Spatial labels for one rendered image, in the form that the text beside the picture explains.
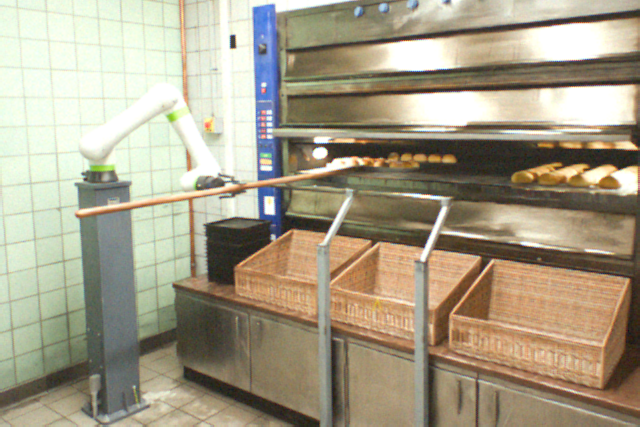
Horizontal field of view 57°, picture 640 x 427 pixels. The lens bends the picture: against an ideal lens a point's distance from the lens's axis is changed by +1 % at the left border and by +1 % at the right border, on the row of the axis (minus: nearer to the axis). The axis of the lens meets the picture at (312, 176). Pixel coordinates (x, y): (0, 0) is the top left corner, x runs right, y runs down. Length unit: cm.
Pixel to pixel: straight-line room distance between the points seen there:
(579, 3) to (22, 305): 308
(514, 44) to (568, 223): 80
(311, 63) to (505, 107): 112
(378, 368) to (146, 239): 189
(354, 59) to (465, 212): 98
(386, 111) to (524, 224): 86
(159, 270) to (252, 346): 115
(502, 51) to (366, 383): 156
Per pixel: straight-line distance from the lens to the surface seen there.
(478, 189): 279
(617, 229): 265
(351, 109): 311
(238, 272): 309
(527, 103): 269
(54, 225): 356
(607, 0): 265
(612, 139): 245
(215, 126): 373
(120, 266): 312
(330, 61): 320
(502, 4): 278
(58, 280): 363
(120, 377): 329
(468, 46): 281
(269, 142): 345
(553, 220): 271
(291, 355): 291
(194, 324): 339
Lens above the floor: 153
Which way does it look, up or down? 6 degrees down
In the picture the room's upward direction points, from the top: 1 degrees counter-clockwise
